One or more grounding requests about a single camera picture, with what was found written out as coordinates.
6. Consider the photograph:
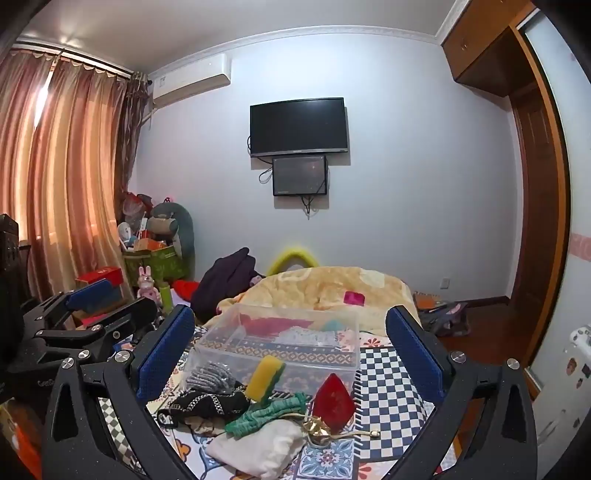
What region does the patterned bag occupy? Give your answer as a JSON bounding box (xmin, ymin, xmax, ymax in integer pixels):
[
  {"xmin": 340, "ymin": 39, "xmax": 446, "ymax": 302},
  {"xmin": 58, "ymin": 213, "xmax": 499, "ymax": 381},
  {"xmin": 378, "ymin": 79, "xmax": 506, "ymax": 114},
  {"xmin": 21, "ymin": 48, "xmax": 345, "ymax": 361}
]
[{"xmin": 413, "ymin": 292, "xmax": 470, "ymax": 337}]

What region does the red cloth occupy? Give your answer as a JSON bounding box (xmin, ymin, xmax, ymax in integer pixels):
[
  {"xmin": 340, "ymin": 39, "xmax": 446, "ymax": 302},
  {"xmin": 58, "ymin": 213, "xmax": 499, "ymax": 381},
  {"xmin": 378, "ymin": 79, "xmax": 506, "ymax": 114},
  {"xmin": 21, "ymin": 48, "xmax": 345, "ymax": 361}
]
[{"xmin": 240, "ymin": 316, "xmax": 298, "ymax": 341}]

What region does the pink bunny toy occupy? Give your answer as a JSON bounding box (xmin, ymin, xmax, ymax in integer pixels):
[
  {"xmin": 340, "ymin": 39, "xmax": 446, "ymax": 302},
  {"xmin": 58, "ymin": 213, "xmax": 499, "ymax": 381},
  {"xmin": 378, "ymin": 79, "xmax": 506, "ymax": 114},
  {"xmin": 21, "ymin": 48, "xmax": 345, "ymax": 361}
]
[{"xmin": 137, "ymin": 266, "xmax": 160, "ymax": 302}]

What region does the black knitted cloth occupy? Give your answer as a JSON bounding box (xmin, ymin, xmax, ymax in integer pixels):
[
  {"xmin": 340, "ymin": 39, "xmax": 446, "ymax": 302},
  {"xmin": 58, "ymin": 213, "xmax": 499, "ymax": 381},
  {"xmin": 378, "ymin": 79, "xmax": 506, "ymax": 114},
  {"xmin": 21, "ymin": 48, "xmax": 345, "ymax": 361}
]
[{"xmin": 157, "ymin": 388, "xmax": 250, "ymax": 428}]

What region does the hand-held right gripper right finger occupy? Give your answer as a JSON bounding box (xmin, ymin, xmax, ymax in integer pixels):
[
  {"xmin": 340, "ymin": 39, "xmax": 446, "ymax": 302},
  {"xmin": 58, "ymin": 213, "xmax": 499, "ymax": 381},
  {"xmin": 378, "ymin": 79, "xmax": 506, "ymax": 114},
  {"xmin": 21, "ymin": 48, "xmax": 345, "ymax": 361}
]
[{"xmin": 385, "ymin": 305, "xmax": 539, "ymax": 480}]

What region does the black wall television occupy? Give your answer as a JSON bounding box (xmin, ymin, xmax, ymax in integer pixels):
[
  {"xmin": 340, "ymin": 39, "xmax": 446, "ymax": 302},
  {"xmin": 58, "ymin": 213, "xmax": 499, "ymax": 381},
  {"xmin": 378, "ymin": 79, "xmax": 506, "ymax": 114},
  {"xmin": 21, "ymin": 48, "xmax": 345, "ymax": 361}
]
[{"xmin": 250, "ymin": 97, "xmax": 348, "ymax": 158}]

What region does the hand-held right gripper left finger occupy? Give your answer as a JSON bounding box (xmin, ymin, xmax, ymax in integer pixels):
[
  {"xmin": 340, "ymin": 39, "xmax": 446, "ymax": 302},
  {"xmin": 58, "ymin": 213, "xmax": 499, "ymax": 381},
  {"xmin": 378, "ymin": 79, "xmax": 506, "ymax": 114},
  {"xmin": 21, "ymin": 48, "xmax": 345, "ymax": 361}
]
[{"xmin": 41, "ymin": 305, "xmax": 197, "ymax": 480}]

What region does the white cloth pouch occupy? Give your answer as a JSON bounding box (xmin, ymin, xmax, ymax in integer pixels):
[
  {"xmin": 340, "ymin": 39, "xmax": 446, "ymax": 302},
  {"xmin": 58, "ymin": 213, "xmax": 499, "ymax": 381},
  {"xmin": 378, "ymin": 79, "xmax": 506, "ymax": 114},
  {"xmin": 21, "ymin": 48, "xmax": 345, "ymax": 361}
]
[{"xmin": 204, "ymin": 419, "xmax": 308, "ymax": 478}]

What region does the red plastic bag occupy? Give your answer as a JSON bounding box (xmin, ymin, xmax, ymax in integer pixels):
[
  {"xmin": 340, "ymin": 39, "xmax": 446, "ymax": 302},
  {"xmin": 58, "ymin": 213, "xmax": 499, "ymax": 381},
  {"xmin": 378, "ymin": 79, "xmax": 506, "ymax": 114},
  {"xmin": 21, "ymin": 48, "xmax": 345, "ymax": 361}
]
[{"xmin": 121, "ymin": 191, "xmax": 153, "ymax": 228}]

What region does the red flat box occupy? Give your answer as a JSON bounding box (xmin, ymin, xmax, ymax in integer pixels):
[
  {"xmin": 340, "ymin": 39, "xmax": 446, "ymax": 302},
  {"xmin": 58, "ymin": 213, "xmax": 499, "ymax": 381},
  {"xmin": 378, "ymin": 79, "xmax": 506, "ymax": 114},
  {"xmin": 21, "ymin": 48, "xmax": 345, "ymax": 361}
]
[{"xmin": 76, "ymin": 267, "xmax": 123, "ymax": 289}]

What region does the clear plastic storage box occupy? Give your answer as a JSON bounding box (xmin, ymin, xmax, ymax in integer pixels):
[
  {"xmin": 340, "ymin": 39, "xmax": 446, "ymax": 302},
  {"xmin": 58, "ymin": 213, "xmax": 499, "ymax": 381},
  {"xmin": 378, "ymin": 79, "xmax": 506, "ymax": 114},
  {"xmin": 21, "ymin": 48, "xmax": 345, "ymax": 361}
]
[{"xmin": 182, "ymin": 304, "xmax": 361, "ymax": 394}]

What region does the grey plush toy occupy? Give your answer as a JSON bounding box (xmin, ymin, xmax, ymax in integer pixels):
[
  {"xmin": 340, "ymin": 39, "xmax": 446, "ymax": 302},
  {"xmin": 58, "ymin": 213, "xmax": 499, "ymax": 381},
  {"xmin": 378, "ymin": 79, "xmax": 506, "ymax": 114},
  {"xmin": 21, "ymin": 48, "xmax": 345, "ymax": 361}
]
[{"xmin": 148, "ymin": 199, "xmax": 195, "ymax": 269}]

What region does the gold ribbon bow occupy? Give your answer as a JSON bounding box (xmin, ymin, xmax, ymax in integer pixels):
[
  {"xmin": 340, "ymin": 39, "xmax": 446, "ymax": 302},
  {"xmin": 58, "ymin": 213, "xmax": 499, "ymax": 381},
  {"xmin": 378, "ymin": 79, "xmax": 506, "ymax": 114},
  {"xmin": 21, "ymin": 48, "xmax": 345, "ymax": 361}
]
[{"xmin": 300, "ymin": 415, "xmax": 382, "ymax": 446}]

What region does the white air conditioner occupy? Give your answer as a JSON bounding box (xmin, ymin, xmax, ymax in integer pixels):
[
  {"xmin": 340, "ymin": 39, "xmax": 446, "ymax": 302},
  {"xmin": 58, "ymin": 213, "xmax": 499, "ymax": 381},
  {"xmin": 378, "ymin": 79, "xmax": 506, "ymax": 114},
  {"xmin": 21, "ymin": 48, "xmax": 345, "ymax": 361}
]
[{"xmin": 150, "ymin": 53, "xmax": 232, "ymax": 102}]

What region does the wooden overhead cabinet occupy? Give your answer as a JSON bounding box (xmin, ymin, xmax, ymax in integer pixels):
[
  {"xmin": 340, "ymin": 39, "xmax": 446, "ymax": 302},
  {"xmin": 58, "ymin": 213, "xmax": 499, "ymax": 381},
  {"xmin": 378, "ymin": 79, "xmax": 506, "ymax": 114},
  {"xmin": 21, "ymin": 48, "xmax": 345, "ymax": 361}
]
[{"xmin": 441, "ymin": 0, "xmax": 542, "ymax": 99}]

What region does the dark purple garment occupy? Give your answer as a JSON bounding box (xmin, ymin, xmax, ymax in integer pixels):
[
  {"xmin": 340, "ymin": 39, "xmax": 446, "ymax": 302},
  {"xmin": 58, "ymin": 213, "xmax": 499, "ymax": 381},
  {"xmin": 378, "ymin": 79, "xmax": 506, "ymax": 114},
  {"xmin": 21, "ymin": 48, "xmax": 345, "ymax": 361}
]
[{"xmin": 191, "ymin": 248, "xmax": 266, "ymax": 324}]

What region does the orange pink curtain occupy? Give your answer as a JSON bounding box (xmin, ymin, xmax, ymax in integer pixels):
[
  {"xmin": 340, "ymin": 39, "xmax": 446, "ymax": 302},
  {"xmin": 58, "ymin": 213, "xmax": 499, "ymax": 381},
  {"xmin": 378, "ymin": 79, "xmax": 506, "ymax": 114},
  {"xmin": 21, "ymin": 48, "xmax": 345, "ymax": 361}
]
[{"xmin": 0, "ymin": 44, "xmax": 149, "ymax": 303}]

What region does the red garment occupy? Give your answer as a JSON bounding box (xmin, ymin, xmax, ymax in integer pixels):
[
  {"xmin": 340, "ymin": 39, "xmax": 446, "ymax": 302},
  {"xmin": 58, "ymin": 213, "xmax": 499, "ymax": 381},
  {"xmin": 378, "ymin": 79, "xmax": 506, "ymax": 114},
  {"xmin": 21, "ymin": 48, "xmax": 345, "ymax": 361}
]
[{"xmin": 173, "ymin": 279, "xmax": 202, "ymax": 305}]

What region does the brown wooden door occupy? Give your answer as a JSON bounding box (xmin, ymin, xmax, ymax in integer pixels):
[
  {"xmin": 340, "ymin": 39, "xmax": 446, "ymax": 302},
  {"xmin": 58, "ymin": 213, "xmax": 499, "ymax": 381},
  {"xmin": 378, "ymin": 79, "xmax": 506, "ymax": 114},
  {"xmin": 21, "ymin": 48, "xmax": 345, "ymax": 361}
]
[{"xmin": 508, "ymin": 28, "xmax": 572, "ymax": 372}]

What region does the white lace cloth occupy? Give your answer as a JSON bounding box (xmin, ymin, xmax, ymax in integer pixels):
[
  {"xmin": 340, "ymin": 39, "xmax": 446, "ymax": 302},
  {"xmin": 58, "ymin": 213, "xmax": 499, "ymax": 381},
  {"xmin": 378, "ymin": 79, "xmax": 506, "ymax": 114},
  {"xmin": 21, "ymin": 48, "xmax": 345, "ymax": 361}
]
[{"xmin": 277, "ymin": 327, "xmax": 345, "ymax": 348}]

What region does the orange printed bag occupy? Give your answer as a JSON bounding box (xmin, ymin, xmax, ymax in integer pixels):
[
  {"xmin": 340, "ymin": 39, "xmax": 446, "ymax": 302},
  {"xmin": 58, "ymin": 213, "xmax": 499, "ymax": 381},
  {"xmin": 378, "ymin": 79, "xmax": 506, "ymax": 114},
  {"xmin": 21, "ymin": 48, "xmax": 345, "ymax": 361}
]
[{"xmin": 0, "ymin": 401, "xmax": 43, "ymax": 480}]

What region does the yellow ring cushion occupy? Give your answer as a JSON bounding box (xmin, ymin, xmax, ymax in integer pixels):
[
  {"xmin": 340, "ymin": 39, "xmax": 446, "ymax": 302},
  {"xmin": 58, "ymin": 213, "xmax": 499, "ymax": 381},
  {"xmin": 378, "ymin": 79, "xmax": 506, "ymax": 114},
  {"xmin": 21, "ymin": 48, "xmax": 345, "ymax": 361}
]
[{"xmin": 268, "ymin": 246, "xmax": 318, "ymax": 276}]

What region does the small black wall monitor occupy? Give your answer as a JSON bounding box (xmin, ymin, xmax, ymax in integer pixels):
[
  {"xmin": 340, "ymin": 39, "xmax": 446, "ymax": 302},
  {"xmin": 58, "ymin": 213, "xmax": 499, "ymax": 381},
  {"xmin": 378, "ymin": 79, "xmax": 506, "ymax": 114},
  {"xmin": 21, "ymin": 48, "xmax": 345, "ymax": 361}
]
[{"xmin": 272, "ymin": 155, "xmax": 328, "ymax": 197}]

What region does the yellow fleece blanket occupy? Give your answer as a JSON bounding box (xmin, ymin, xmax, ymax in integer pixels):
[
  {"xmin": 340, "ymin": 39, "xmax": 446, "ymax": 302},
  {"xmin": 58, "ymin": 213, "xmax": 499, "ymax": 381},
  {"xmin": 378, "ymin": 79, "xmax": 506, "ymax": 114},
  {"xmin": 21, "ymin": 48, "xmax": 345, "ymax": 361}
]
[{"xmin": 217, "ymin": 266, "xmax": 421, "ymax": 334}]

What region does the green knitted cloth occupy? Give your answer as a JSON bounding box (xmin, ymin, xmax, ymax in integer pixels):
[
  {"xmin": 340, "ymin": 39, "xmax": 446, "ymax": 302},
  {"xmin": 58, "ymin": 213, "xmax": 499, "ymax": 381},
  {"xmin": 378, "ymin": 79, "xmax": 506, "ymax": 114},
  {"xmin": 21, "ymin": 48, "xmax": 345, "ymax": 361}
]
[{"xmin": 225, "ymin": 392, "xmax": 308, "ymax": 439}]

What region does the red triangular pouch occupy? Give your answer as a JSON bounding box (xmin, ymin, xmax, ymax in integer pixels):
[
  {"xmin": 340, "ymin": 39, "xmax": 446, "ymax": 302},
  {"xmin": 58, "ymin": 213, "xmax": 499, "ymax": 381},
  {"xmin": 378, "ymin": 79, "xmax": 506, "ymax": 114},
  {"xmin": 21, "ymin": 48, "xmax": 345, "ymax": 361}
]
[{"xmin": 312, "ymin": 373, "xmax": 357, "ymax": 435}]

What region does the white sliding wardrobe door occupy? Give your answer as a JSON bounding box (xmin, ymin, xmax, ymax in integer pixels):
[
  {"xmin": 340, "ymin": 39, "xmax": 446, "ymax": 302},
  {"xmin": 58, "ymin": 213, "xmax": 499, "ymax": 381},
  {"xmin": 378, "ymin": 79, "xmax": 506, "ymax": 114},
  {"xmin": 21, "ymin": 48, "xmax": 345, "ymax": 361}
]
[{"xmin": 525, "ymin": 9, "xmax": 591, "ymax": 462}]

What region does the green cardboard box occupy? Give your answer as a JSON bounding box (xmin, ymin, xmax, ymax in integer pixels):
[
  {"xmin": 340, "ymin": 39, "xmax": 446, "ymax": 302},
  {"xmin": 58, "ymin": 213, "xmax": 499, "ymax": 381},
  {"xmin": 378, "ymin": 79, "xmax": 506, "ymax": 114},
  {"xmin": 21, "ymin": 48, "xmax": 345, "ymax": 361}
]
[{"xmin": 124, "ymin": 247, "xmax": 186, "ymax": 290}]

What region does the yellow green sponge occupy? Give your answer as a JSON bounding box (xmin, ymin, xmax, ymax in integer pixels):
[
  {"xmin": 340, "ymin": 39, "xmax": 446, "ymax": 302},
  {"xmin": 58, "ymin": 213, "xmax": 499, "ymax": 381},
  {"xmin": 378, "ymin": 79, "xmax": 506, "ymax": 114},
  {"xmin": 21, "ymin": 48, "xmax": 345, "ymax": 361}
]
[{"xmin": 245, "ymin": 356, "xmax": 286, "ymax": 401}]

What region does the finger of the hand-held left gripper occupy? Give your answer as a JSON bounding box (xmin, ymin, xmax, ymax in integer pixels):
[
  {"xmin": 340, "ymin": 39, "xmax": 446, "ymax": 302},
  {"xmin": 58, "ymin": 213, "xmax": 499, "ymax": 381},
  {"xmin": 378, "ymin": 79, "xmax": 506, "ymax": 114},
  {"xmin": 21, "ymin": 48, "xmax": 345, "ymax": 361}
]
[
  {"xmin": 9, "ymin": 298, "xmax": 160, "ymax": 372},
  {"xmin": 21, "ymin": 281, "xmax": 123, "ymax": 334}
]

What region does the grey knitted cloth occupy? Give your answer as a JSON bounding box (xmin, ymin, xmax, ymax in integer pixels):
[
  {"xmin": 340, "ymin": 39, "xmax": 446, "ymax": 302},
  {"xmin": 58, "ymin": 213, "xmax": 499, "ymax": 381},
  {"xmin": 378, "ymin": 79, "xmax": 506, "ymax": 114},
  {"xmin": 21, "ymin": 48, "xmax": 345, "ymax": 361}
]
[{"xmin": 185, "ymin": 361, "xmax": 241, "ymax": 395}]

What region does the patterned patchwork bed sheet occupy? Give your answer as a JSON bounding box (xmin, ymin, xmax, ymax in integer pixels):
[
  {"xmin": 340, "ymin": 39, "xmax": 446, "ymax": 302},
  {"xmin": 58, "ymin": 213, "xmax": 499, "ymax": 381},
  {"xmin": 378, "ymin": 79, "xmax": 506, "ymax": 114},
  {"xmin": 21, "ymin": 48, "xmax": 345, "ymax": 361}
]
[{"xmin": 99, "ymin": 323, "xmax": 458, "ymax": 480}]

